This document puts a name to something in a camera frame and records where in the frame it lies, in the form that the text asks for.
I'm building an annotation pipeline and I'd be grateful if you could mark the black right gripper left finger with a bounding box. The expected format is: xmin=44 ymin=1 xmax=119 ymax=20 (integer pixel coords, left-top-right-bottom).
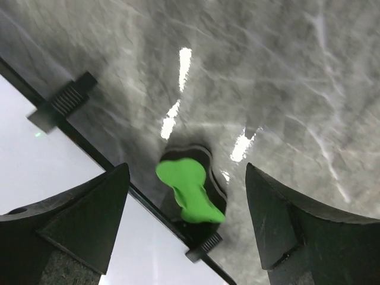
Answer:
xmin=1 ymin=163 xmax=130 ymax=284

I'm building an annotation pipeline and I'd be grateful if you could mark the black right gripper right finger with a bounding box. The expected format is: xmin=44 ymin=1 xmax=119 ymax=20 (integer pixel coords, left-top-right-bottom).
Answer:
xmin=245 ymin=164 xmax=379 ymax=284

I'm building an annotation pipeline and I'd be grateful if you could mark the green whiteboard eraser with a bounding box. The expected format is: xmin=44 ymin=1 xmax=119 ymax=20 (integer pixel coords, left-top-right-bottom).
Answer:
xmin=156 ymin=144 xmax=227 ymax=227

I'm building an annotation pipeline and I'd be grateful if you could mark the black framed whiteboard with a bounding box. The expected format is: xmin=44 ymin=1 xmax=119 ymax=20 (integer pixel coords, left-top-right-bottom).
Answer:
xmin=1 ymin=62 xmax=233 ymax=284

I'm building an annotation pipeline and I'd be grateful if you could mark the black whiteboard clip foot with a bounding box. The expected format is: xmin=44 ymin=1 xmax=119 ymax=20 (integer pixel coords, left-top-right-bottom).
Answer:
xmin=185 ymin=232 xmax=223 ymax=263
xmin=27 ymin=71 xmax=97 ymax=133

